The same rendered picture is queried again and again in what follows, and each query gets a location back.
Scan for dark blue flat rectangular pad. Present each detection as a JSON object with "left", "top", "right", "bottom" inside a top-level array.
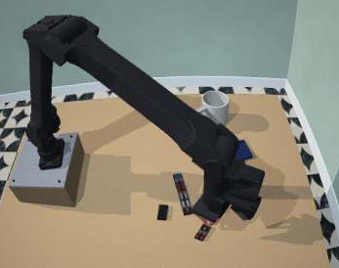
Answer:
[{"left": 235, "top": 139, "right": 253, "bottom": 160}]

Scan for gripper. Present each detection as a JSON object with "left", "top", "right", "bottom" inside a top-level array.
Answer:
[{"left": 191, "top": 187, "right": 230, "bottom": 227}]

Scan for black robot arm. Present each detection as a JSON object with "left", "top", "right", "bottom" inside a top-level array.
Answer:
[{"left": 23, "top": 15, "right": 265, "bottom": 221}]

